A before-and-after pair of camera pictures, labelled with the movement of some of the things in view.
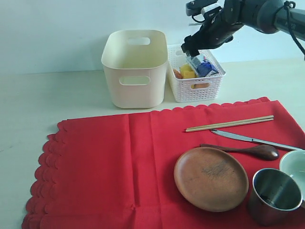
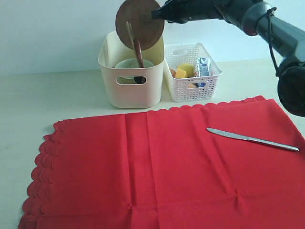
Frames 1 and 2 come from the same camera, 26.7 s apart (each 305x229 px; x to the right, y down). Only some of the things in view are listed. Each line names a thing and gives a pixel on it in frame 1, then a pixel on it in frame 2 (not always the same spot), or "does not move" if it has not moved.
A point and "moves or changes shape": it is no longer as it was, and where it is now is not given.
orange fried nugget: [178, 74] -> [173, 72]
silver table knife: [235, 135] does not move
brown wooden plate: [212, 179] -> [148, 30]
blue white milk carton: [205, 68] moves or changes shape
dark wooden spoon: [264, 151] -> [138, 53]
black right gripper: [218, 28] -> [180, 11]
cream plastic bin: [136, 61] does not move
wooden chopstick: [229, 125] -> [137, 49]
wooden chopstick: [232, 122] -> [128, 24]
